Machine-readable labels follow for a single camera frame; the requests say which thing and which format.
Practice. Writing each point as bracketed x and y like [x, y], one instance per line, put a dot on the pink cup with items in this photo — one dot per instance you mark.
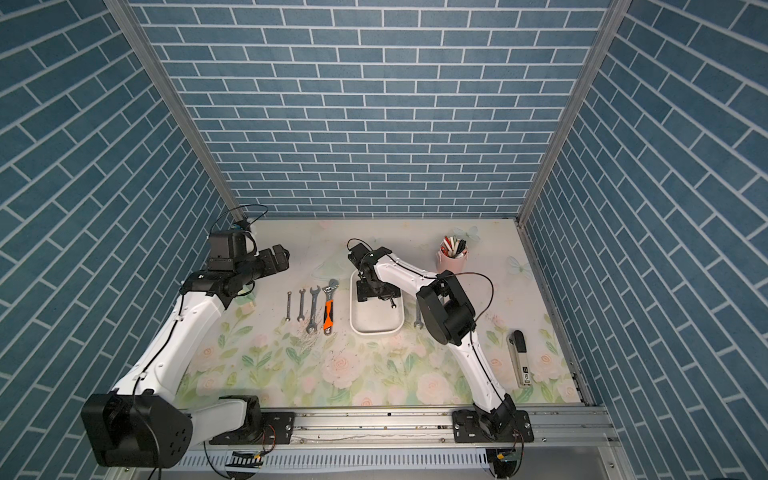
[452, 255]

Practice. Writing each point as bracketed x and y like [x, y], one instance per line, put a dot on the large silver open-end wrench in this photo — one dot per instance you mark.
[312, 323]

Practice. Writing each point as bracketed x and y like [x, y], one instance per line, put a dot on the silver combination wrench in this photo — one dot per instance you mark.
[288, 306]

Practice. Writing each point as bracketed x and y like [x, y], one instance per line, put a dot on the aluminium corner post right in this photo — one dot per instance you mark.
[593, 61]

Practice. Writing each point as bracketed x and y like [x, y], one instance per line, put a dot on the aluminium corner post left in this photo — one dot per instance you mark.
[138, 40]

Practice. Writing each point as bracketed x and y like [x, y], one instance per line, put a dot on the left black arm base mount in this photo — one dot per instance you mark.
[266, 428]

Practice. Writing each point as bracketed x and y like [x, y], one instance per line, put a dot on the aluminium corner post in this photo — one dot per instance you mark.
[593, 61]
[138, 40]

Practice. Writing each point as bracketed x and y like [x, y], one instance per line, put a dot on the white plastic storage box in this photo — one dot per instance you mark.
[374, 317]

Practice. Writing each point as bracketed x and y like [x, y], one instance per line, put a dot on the orange handled adjustable wrench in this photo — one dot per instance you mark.
[328, 319]

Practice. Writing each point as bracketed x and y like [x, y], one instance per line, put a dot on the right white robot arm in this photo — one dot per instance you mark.
[449, 317]

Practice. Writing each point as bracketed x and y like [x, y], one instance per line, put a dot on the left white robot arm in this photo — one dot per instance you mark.
[136, 423]

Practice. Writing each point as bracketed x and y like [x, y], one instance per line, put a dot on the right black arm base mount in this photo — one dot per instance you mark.
[469, 426]

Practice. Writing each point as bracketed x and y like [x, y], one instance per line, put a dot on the silver black stapler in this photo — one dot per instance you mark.
[518, 353]

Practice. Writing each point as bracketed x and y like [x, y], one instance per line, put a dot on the silver double open-end wrench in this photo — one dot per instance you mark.
[418, 321]

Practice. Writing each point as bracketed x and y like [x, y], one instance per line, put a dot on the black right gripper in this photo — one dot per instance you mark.
[363, 291]

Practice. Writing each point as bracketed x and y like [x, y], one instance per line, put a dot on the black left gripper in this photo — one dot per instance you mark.
[270, 265]

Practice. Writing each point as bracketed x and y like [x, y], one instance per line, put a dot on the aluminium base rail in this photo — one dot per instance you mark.
[425, 427]

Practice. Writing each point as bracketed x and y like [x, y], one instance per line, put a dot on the small silver wrench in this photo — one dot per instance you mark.
[300, 317]

